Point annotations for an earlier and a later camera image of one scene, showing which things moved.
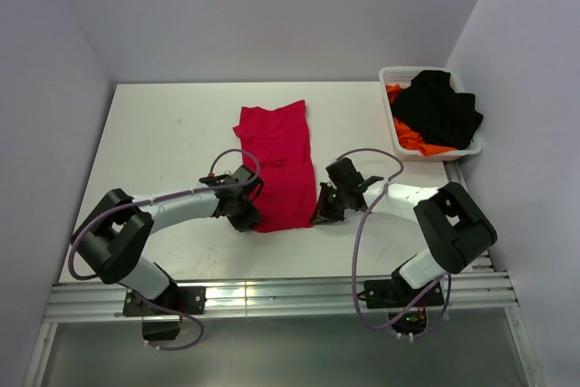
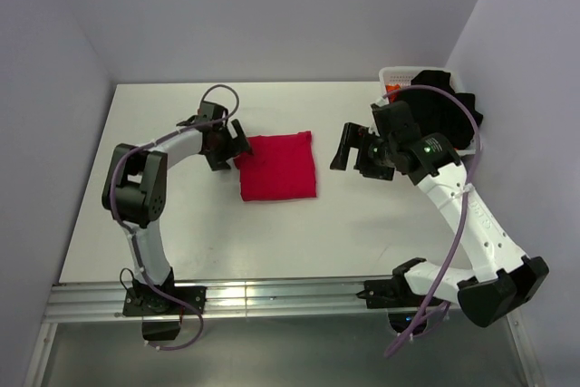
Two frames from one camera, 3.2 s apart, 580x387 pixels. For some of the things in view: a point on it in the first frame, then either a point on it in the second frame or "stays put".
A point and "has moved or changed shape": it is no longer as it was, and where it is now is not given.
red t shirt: x=276 y=139 has moved or changed shape
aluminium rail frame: x=96 y=302 stays put
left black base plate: x=189 y=300 stays put
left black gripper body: x=244 y=215 → x=224 y=149
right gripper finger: x=325 y=209 → x=352 y=136
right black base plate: x=397 y=293 stays put
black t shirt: x=430 y=106 stays put
